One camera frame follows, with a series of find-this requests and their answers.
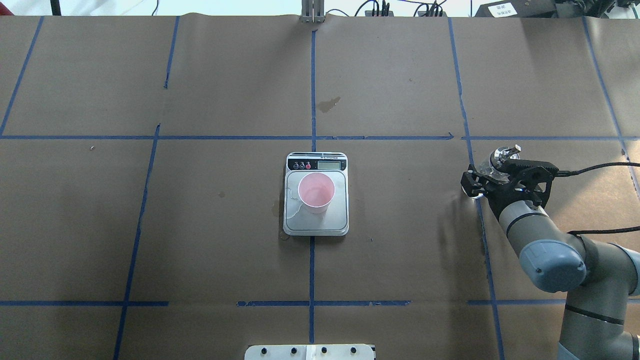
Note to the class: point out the digital kitchen scale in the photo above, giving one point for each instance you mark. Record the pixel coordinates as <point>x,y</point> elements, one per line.
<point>297,220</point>

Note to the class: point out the aluminium frame post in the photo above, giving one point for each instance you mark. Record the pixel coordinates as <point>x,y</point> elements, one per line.
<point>312,11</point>

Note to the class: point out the white pedestal column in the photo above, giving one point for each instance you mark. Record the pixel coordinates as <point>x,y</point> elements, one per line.
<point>348,351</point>

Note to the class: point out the glass sauce dispenser bottle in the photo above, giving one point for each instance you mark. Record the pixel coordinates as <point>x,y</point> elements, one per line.
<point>494,166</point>

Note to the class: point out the pink plastic cup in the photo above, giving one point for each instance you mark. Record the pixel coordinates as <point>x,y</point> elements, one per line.
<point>316,191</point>

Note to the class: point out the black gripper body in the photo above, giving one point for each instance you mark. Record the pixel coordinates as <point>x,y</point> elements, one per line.
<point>496,196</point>

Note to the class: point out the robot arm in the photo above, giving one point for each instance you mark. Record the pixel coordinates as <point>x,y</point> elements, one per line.
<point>598,278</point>

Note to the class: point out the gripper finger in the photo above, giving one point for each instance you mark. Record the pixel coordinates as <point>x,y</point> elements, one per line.
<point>476,184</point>

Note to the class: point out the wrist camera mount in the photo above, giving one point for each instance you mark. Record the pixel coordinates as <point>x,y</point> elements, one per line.
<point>529,180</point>

